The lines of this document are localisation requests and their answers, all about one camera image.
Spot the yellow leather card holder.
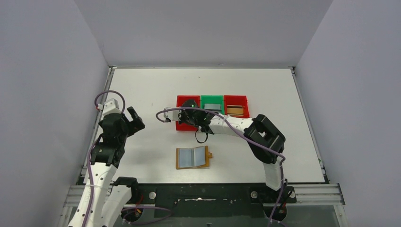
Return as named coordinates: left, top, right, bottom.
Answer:
left=175, top=146, right=213, bottom=170

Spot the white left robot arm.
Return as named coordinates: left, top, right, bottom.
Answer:
left=68, top=106, right=145, bottom=227

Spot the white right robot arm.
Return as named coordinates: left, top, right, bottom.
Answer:
left=178, top=100, right=286, bottom=191

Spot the silver card in bin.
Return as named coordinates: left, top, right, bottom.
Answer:
left=204, top=104, right=221, bottom=112

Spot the gold card in bin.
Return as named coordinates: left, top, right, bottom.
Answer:
left=226, top=105, right=244, bottom=116

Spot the green plastic bin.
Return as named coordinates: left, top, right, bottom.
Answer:
left=200, top=95, right=225, bottom=114

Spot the left red plastic bin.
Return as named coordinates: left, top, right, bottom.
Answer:
left=175, top=95, right=201, bottom=131

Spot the red plastic bin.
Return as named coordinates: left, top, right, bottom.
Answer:
left=175, top=95, right=201, bottom=131
left=223, top=95, right=250, bottom=118

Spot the right red plastic bin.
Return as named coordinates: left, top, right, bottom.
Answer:
left=223, top=95, right=250, bottom=118

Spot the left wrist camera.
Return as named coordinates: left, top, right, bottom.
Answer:
left=102, top=98, right=121, bottom=117

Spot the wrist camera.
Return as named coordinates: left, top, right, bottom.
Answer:
left=102, top=98, right=121, bottom=117
left=163, top=107, right=182, bottom=122

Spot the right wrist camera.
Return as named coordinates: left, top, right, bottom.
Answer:
left=163, top=107, right=182, bottom=122

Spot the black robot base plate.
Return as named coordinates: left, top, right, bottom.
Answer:
left=108, top=183, right=296, bottom=220

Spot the aluminium table frame rail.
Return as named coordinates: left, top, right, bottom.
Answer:
left=290, top=183, right=345, bottom=206

